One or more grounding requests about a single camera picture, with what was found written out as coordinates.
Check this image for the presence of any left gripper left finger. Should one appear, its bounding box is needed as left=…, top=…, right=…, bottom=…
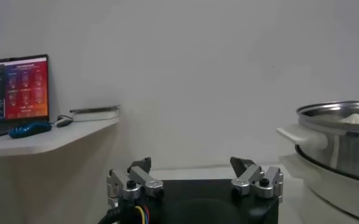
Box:
left=107, top=156, right=165, bottom=208

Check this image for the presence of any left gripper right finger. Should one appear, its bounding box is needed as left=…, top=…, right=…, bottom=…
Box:
left=230, top=156, right=284, bottom=204

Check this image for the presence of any white steamed baozi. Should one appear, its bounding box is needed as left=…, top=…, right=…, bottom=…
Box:
left=338, top=113, right=359, bottom=126

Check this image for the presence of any stainless steel steamer basket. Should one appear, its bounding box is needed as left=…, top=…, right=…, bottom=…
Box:
left=275, top=99, right=359, bottom=185

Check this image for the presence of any white flat box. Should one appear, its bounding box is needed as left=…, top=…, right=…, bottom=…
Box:
left=71, top=110, right=121, bottom=122

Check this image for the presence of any white electric pot base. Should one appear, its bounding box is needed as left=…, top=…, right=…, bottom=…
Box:
left=278, top=145, right=359, bottom=223

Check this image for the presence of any black flat hard drive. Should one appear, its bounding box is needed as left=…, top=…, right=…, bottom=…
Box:
left=69, top=105, right=121, bottom=114

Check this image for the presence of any small black adapter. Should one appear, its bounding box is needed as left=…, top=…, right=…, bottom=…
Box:
left=54, top=117, right=74, bottom=128

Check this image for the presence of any white side desk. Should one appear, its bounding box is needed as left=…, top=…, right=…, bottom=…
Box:
left=0, top=117, right=121, bottom=158

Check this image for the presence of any blue computer mouse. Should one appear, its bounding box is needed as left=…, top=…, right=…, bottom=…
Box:
left=8, top=121, right=52, bottom=139

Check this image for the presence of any black laptop with red screen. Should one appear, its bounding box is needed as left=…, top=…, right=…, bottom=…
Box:
left=0, top=54, right=49, bottom=141

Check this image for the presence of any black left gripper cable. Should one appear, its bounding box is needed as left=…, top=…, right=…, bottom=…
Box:
left=98, top=197, right=151, bottom=224

